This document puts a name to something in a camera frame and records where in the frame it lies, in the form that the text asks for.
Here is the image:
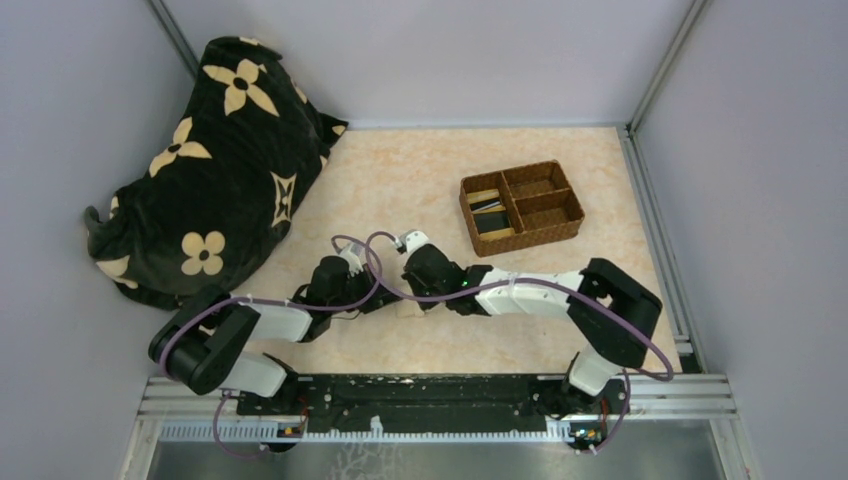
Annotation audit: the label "brown woven divided basket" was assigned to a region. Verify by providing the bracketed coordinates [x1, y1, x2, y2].
[459, 160, 585, 257]

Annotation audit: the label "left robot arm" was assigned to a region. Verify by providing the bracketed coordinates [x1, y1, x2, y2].
[148, 255, 400, 398]

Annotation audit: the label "aluminium frame rail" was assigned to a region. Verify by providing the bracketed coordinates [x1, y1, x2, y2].
[623, 1, 745, 419]

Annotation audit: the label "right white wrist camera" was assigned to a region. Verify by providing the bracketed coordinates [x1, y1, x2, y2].
[394, 230, 430, 255]

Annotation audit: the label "cards in basket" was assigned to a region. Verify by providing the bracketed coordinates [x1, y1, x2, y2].
[466, 189, 516, 241]

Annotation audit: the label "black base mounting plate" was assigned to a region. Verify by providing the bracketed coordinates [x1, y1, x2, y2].
[236, 374, 625, 434]

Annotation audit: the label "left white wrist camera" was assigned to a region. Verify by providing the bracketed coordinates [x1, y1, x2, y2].
[337, 242, 365, 274]

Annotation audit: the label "black floral blanket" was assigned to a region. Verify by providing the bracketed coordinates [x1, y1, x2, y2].
[84, 36, 348, 311]

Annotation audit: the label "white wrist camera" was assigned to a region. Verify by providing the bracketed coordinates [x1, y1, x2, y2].
[394, 230, 430, 255]
[337, 242, 365, 274]

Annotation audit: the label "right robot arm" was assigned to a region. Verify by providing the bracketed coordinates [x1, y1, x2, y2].
[402, 243, 663, 410]

